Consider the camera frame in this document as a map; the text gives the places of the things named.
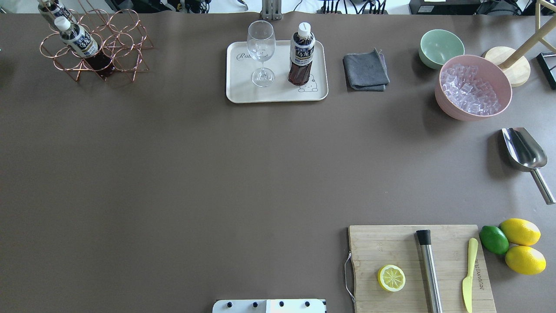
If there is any copper wire bottle basket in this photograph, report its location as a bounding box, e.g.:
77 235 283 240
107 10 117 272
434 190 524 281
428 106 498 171
37 0 154 81

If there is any tea bottle dark liquid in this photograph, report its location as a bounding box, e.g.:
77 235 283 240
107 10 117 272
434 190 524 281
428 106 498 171
54 17 115 78

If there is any cream rabbit tray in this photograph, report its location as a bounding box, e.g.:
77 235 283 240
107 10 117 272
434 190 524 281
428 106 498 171
225 41 328 103

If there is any clear wine glass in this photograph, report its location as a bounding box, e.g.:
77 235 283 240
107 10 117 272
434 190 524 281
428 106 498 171
247 20 276 87

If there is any folded grey cloth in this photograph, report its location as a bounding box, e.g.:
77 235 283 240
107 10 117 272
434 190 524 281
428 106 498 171
342 48 391 92

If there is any bamboo cutting board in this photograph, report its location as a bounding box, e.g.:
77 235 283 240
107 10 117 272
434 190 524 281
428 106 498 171
349 225 479 313

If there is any half lemon slice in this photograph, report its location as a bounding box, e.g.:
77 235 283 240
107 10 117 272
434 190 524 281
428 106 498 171
377 265 406 293

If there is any green ceramic bowl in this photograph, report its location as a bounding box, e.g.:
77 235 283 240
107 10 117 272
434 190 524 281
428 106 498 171
418 29 465 69

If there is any pink bowl with ice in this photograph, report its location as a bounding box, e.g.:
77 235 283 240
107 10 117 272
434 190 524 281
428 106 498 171
435 55 513 121

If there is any steel muddler black tip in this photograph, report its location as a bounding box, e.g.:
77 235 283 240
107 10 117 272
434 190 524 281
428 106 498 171
416 230 443 313

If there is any green lime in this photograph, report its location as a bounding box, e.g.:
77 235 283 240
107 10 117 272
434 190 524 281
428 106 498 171
479 225 509 255

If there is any yellow plastic knife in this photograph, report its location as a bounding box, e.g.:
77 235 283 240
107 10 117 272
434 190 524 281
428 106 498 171
461 238 478 313

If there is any steel ice scoop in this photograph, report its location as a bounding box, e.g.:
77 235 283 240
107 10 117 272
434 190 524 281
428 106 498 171
502 127 555 205

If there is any wooden cup rack stand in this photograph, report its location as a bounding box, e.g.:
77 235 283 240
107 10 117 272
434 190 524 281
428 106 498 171
483 0 556 87

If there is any upper yellow lemon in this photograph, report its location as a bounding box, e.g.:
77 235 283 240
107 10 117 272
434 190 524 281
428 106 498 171
499 218 541 246

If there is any yellow lemon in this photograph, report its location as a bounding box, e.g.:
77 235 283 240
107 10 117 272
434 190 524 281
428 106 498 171
505 245 546 275
499 218 541 246

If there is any lower yellow lemon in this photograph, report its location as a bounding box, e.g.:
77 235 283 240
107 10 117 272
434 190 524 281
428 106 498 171
505 245 546 275

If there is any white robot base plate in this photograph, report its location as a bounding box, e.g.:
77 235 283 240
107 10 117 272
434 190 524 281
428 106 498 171
212 298 327 313

